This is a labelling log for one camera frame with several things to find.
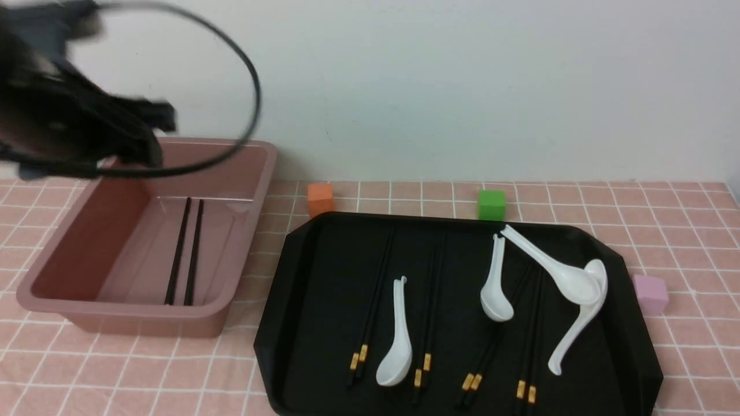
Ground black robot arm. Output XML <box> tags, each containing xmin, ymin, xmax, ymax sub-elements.
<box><xmin>2</xmin><ymin>1</ymin><xmax>176</xmax><ymax>181</ymax></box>

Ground orange cube block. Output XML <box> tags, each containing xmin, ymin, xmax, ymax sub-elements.
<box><xmin>306</xmin><ymin>183</ymin><xmax>335</xmax><ymax>218</ymax></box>

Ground black chopstick gold band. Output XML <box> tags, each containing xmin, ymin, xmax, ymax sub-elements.
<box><xmin>462</xmin><ymin>263</ymin><xmax>539</xmax><ymax>408</ymax></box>
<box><xmin>353</xmin><ymin>228</ymin><xmax>399</xmax><ymax>382</ymax></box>
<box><xmin>454</xmin><ymin>261</ymin><xmax>534</xmax><ymax>411</ymax></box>
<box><xmin>414</xmin><ymin>232</ymin><xmax>447</xmax><ymax>404</ymax></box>
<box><xmin>346</xmin><ymin>228</ymin><xmax>395</xmax><ymax>387</ymax></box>
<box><xmin>512</xmin><ymin>271</ymin><xmax>542</xmax><ymax>415</ymax></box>
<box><xmin>521</xmin><ymin>272</ymin><xmax>546</xmax><ymax>415</ymax></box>
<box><xmin>410</xmin><ymin>232</ymin><xmax>446</xmax><ymax>408</ymax></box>

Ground black plastic tray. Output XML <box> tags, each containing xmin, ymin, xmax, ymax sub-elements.
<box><xmin>254</xmin><ymin>213</ymin><xmax>664</xmax><ymax>415</ymax></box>

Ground green cube block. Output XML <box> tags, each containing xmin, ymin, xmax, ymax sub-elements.
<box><xmin>478</xmin><ymin>190</ymin><xmax>507</xmax><ymax>221</ymax></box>

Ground white ceramic spoon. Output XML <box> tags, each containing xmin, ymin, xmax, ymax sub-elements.
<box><xmin>479</xmin><ymin>234</ymin><xmax>515</xmax><ymax>323</ymax></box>
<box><xmin>376</xmin><ymin>276</ymin><xmax>413</xmax><ymax>388</ymax></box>
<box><xmin>547</xmin><ymin>259</ymin><xmax>608</xmax><ymax>376</ymax></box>
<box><xmin>501</xmin><ymin>225</ymin><xmax>607</xmax><ymax>306</ymax></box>

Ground black chopstick in bin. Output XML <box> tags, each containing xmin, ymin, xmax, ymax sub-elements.
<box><xmin>164</xmin><ymin>197</ymin><xmax>192</xmax><ymax>305</ymax></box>
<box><xmin>183</xmin><ymin>200</ymin><xmax>205</xmax><ymax>306</ymax></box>

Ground pink plastic bin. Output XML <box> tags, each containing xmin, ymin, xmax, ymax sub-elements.
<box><xmin>16</xmin><ymin>140</ymin><xmax>278</xmax><ymax>337</ymax></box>

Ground pink cube block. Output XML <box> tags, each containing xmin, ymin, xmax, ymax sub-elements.
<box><xmin>632</xmin><ymin>274</ymin><xmax>669</xmax><ymax>317</ymax></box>

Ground black cable loop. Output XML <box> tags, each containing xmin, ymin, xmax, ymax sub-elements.
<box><xmin>0</xmin><ymin>0</ymin><xmax>262</xmax><ymax>179</ymax></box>

